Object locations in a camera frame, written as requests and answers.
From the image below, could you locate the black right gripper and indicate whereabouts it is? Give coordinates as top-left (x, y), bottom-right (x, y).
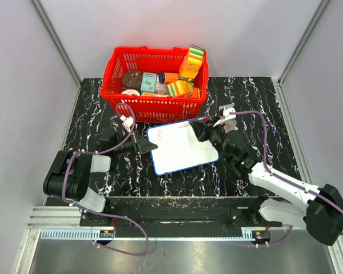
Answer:
top-left (190, 115), bottom-right (232, 162)

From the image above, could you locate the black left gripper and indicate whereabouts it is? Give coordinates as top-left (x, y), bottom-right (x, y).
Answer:
top-left (113, 130), bottom-right (158, 155)

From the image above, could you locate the red capped whiteboard marker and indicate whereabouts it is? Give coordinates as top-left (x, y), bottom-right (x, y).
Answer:
top-left (179, 115), bottom-right (210, 128)

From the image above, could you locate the white whiteboard blue frame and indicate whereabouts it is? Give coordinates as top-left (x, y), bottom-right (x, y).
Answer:
top-left (146, 120), bottom-right (220, 176)

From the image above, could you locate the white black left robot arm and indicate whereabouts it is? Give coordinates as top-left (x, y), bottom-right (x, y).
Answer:
top-left (43, 131), bottom-right (158, 226)

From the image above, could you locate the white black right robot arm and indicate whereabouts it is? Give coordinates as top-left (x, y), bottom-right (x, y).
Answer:
top-left (189, 118), bottom-right (343, 246)

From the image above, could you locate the red plastic shopping basket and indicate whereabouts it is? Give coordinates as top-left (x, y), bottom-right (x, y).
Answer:
top-left (100, 46), bottom-right (209, 123)

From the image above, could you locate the lying orange sponge box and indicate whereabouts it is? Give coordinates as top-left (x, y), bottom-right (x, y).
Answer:
top-left (166, 80), bottom-right (195, 97)

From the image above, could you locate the white round lid tub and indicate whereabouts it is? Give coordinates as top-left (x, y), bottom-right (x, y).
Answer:
top-left (121, 89), bottom-right (140, 96)

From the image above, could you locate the orange blue can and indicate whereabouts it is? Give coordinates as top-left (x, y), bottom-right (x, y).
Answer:
top-left (158, 72), bottom-right (180, 84)

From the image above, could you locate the teal small box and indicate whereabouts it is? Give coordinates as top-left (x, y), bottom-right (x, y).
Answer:
top-left (140, 72), bottom-right (157, 94)

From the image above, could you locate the tall orange sponge box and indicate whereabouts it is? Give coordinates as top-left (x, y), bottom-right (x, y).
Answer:
top-left (179, 45), bottom-right (205, 79)

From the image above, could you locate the brown round bread pack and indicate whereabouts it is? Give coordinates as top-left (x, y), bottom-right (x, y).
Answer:
top-left (121, 70), bottom-right (142, 90)

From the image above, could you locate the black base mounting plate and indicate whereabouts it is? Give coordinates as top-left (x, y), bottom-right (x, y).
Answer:
top-left (79, 197), bottom-right (282, 239)

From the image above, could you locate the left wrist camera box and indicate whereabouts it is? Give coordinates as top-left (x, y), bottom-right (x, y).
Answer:
top-left (119, 115), bottom-right (134, 133)

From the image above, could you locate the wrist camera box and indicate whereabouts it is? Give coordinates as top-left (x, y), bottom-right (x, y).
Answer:
top-left (213, 104), bottom-right (236, 127)
top-left (119, 115), bottom-right (134, 133)

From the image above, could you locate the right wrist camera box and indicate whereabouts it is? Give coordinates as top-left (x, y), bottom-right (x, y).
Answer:
top-left (213, 104), bottom-right (236, 127)

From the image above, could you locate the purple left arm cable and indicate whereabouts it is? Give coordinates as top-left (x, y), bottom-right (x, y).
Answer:
top-left (61, 103), bottom-right (151, 256)

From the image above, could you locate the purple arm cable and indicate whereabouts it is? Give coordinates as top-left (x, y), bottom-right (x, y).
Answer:
top-left (230, 110), bottom-right (343, 248)
top-left (61, 103), bottom-right (151, 256)

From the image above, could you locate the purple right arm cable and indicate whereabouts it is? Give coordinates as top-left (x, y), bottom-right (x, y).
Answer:
top-left (230, 110), bottom-right (343, 248)

